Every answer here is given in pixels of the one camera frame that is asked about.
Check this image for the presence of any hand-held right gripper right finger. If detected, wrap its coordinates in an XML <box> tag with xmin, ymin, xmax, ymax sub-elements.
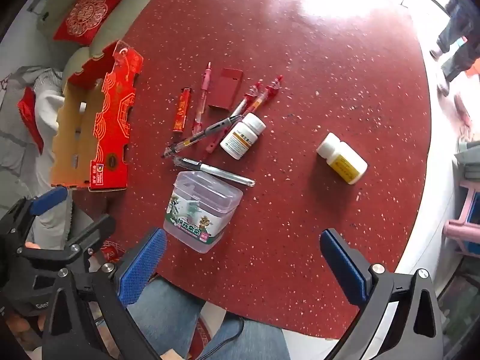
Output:
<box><xmin>320</xmin><ymin>228</ymin><xmax>445</xmax><ymax>360</ymax></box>

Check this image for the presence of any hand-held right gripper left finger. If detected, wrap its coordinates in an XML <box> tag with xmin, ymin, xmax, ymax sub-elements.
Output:
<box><xmin>41</xmin><ymin>227</ymin><xmax>167</xmax><ymax>360</ymax></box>

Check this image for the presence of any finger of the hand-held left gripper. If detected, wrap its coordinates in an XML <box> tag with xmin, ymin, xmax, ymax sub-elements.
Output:
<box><xmin>0</xmin><ymin>187</ymin><xmax>69</xmax><ymax>249</ymax></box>
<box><xmin>17</xmin><ymin>214</ymin><xmax>116</xmax><ymax>271</ymax></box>

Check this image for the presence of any clear plastic cartoon container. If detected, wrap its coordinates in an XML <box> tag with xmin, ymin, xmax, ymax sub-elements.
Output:
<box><xmin>163</xmin><ymin>170</ymin><xmax>244</xmax><ymax>254</ymax></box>

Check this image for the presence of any red cardboard box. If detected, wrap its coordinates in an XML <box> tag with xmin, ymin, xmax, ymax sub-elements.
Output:
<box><xmin>50</xmin><ymin>39</ymin><xmax>144</xmax><ymax>192</ymax></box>

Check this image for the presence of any white bottle yellow label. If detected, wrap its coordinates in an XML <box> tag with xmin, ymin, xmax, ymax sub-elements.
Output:
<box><xmin>316</xmin><ymin>132</ymin><xmax>369</xmax><ymax>185</ymax></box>

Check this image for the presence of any silver pen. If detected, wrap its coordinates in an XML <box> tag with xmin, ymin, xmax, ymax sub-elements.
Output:
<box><xmin>173</xmin><ymin>156</ymin><xmax>256</xmax><ymax>187</ymax></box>

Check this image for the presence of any red lighter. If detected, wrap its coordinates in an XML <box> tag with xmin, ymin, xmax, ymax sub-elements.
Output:
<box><xmin>172</xmin><ymin>87</ymin><xmax>194</xmax><ymax>134</ymax></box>

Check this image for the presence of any white bottle orange label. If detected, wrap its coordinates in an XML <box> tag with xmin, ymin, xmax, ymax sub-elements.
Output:
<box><xmin>219</xmin><ymin>112</ymin><xmax>267</xmax><ymax>160</ymax></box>

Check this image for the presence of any red snack stick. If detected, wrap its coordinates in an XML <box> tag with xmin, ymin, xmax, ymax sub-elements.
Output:
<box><xmin>192</xmin><ymin>62</ymin><xmax>212</xmax><ymax>136</ymax></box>

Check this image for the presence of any small dark red box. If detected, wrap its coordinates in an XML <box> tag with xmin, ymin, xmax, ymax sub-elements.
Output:
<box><xmin>207</xmin><ymin>68</ymin><xmax>242</xmax><ymax>111</ymax></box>

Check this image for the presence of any person's left hand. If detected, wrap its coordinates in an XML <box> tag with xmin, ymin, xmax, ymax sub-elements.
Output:
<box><xmin>5</xmin><ymin>309</ymin><xmax>47</xmax><ymax>341</ymax></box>

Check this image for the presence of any red paper packet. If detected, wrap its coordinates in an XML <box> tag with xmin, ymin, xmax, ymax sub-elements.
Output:
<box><xmin>101</xmin><ymin>240</ymin><xmax>126</xmax><ymax>265</ymax></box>

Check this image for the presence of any person's jeans leg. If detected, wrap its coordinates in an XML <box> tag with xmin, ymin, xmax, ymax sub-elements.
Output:
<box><xmin>127</xmin><ymin>275</ymin><xmax>291</xmax><ymax>360</ymax></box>

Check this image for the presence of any grey white jacket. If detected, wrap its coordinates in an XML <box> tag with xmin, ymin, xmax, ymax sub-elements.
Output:
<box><xmin>0</xmin><ymin>65</ymin><xmax>94</xmax><ymax>252</ymax></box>

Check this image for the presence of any small red cushion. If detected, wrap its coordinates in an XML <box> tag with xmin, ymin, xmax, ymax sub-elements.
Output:
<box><xmin>17</xmin><ymin>86</ymin><xmax>46</xmax><ymax>154</ymax></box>

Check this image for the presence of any glass cabinet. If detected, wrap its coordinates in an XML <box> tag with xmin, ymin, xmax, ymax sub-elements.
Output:
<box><xmin>437</xmin><ymin>257</ymin><xmax>480</xmax><ymax>360</ymax></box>

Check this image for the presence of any pink plastic stool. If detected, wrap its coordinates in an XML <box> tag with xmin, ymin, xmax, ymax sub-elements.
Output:
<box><xmin>442</xmin><ymin>180</ymin><xmax>480</xmax><ymax>257</ymax></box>

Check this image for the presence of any grey green tarp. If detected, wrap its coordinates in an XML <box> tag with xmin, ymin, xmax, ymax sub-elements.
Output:
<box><xmin>455</xmin><ymin>140</ymin><xmax>480</xmax><ymax>181</ymax></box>

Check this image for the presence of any red patterned cushion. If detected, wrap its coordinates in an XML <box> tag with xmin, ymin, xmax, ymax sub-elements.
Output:
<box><xmin>53</xmin><ymin>0</ymin><xmax>124</xmax><ymax>47</ymax></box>

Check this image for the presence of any pale green sofa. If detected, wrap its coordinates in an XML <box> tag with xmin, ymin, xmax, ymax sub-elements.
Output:
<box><xmin>35</xmin><ymin>0</ymin><xmax>199</xmax><ymax>83</ymax></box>

